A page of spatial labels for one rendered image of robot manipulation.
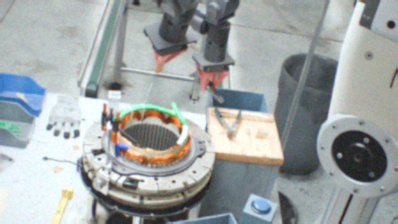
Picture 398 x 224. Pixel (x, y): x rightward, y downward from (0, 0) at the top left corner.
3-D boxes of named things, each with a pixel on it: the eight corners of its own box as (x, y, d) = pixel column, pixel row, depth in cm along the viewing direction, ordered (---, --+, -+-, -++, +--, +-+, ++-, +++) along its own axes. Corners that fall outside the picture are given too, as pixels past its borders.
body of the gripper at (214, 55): (190, 59, 161) (195, 35, 157) (224, 56, 165) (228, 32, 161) (200, 71, 156) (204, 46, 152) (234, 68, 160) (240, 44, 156)
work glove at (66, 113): (57, 95, 210) (57, 89, 209) (91, 100, 211) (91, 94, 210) (41, 136, 191) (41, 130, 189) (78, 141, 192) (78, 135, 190)
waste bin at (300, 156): (256, 132, 347) (279, 49, 316) (319, 141, 350) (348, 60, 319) (260, 175, 316) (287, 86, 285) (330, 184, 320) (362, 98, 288)
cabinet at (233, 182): (192, 182, 185) (206, 114, 170) (251, 188, 187) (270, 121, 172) (194, 228, 169) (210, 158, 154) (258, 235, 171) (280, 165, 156)
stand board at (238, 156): (206, 113, 170) (207, 107, 169) (271, 121, 172) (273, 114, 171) (210, 158, 154) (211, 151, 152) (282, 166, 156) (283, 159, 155)
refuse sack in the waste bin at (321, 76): (264, 101, 336) (278, 47, 316) (330, 111, 339) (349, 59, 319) (269, 144, 304) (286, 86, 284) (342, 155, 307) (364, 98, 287)
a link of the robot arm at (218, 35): (223, 26, 150) (235, 20, 154) (202, 16, 153) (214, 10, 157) (218, 50, 154) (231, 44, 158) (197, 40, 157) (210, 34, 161)
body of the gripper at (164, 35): (141, 32, 125) (149, 7, 119) (182, 22, 130) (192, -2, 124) (155, 55, 122) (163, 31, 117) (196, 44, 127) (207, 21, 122)
